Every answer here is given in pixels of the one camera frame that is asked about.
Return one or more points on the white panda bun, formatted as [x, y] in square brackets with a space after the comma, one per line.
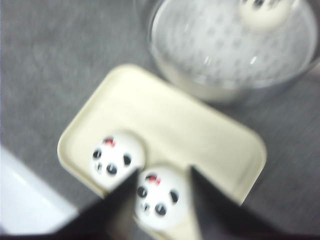
[163, 197]
[264, 14]
[116, 157]

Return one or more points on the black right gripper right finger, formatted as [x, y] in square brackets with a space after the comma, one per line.
[221, 218]

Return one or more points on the white box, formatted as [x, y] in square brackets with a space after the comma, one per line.
[28, 205]

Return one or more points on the cream rectangular tray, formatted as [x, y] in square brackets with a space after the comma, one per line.
[177, 131]

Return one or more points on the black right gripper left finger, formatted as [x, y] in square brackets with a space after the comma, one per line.
[110, 218]

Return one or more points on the stainless steel steamer pot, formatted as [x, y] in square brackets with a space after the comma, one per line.
[204, 48]

